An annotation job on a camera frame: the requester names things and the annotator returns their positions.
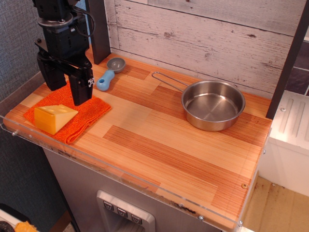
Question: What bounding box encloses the dark grey post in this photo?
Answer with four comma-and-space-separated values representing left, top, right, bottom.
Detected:
266, 0, 309, 119
85, 0, 111, 64

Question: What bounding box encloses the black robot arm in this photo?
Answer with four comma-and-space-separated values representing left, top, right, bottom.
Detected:
33, 0, 94, 106

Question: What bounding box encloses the dark grey right post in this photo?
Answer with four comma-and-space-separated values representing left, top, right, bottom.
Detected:
266, 0, 309, 119

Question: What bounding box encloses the blue and grey measuring spoon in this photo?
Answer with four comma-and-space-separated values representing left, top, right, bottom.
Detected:
96, 58, 126, 91

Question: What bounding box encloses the dark grey left post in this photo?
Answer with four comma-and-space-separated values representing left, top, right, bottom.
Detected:
85, 0, 111, 64

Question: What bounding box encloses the orange knitted cloth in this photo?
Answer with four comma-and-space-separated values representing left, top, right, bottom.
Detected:
24, 83, 112, 144

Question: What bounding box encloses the yellow toy cheese wedge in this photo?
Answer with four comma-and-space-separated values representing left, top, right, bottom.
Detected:
34, 104, 78, 135

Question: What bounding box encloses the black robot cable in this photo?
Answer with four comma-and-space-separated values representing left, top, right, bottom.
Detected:
71, 5, 96, 38

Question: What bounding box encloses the yellow object at bottom left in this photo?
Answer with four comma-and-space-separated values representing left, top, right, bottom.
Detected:
14, 221, 37, 232

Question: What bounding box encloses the silver dispenser panel with buttons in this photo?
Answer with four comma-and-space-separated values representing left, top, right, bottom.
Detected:
97, 190, 156, 232

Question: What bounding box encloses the clear acrylic table guard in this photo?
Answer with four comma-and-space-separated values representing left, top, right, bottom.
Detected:
4, 113, 271, 232

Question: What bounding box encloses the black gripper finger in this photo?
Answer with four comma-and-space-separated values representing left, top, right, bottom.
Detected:
37, 53, 67, 91
69, 69, 94, 106

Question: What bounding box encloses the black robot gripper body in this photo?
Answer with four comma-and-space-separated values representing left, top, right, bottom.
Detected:
36, 16, 92, 76

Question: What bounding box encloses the grey toy fridge cabinet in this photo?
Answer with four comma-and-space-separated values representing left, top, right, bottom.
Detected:
44, 149, 218, 232

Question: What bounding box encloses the stainless steel pan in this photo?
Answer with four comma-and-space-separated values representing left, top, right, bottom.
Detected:
152, 72, 246, 131

